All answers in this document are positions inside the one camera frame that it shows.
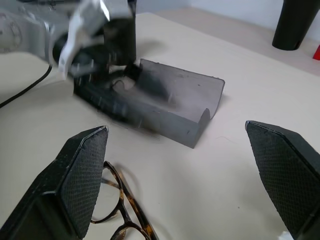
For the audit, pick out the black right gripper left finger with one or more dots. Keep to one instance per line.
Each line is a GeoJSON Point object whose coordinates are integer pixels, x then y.
{"type": "Point", "coordinates": [50, 190]}

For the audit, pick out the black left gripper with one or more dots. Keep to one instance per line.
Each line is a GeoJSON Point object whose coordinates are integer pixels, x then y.
{"type": "Point", "coordinates": [87, 61]}

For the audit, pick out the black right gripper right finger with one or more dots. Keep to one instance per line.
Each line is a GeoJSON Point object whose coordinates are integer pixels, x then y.
{"type": "Point", "coordinates": [287, 170]}

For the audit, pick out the grey glasses case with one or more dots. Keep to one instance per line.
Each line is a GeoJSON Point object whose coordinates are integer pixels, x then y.
{"type": "Point", "coordinates": [180, 100]}

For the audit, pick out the tortoiseshell glasses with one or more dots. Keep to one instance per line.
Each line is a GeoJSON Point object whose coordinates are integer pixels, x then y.
{"type": "Point", "coordinates": [140, 215]}

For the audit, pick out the red object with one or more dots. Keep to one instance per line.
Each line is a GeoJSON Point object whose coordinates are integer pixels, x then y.
{"type": "Point", "coordinates": [317, 53]}

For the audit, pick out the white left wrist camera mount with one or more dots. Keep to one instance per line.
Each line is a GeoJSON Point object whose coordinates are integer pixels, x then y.
{"type": "Point", "coordinates": [71, 42]}

